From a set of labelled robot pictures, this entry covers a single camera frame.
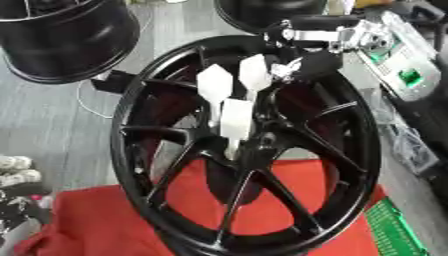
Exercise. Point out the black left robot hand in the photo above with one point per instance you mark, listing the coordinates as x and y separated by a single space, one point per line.
20 203

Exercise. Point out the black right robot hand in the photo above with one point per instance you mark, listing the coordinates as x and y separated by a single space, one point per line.
318 65

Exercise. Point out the black round wheel rim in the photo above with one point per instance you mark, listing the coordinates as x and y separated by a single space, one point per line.
268 11

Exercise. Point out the black spoked wheel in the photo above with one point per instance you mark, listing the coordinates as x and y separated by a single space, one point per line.
175 206

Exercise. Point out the large black wheel rim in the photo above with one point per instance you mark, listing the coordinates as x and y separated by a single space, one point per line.
64 40

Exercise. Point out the small black box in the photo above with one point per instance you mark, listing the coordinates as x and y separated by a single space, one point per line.
112 81

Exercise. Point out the green ribbed panel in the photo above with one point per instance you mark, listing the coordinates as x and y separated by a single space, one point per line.
394 230

